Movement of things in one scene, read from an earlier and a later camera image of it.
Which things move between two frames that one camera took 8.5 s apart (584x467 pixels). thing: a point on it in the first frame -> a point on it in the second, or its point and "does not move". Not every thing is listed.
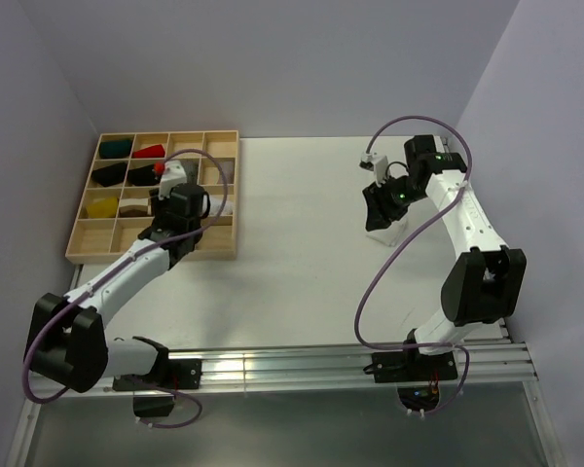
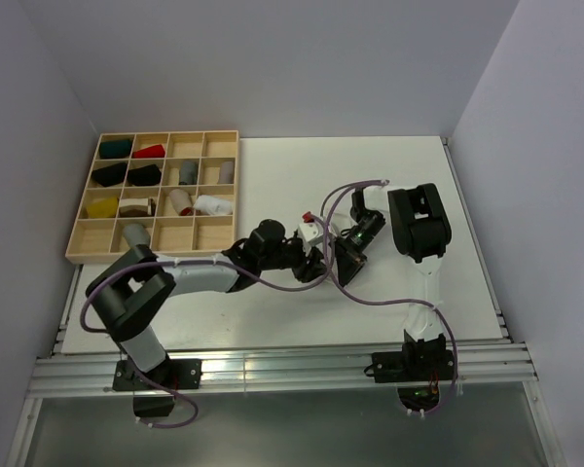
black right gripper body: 395,196 -> 349,250
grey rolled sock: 191,168 does not move
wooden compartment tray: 116,208 does not move
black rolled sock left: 109,174 does not move
